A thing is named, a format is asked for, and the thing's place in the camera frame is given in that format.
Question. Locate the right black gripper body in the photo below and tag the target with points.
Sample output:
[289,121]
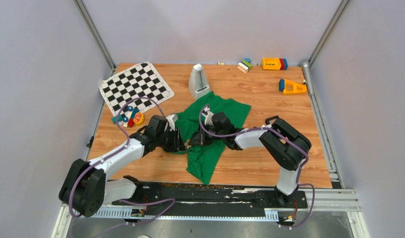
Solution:
[205,140]

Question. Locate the black square frame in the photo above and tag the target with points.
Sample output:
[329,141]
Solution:
[271,120]

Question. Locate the yellow round toy block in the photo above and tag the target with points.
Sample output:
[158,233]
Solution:
[138,119]

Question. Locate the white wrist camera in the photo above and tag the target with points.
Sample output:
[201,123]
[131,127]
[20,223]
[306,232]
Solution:
[171,120]
[207,114]

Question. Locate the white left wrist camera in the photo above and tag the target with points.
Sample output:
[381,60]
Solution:
[171,120]

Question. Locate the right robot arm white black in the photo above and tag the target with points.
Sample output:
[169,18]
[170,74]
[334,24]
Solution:
[288,147]

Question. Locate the white green blue toy blocks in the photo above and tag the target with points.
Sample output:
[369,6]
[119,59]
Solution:
[245,65]

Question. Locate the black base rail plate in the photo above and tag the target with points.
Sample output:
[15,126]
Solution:
[214,200]

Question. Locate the grey metal pipe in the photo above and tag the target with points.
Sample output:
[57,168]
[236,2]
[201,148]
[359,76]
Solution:
[305,65]

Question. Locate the orange blue toy ramp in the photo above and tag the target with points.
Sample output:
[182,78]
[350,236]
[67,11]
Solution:
[288,87]

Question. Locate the teal toy block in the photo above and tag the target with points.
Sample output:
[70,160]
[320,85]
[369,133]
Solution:
[117,119]

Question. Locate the grey metronome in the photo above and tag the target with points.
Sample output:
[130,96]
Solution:
[198,84]

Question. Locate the yellow red blue toy block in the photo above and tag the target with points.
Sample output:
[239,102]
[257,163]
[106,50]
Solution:
[274,64]

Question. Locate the black white checkerboard sheet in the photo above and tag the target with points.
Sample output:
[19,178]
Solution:
[140,80]

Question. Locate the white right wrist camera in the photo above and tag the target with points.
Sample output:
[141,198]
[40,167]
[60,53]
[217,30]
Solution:
[207,114]

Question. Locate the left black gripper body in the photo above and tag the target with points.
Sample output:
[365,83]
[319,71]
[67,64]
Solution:
[169,141]

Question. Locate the blue red toy block figure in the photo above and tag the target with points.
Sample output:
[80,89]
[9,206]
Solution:
[128,118]

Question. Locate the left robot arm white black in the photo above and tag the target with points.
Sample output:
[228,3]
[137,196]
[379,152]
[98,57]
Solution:
[87,185]

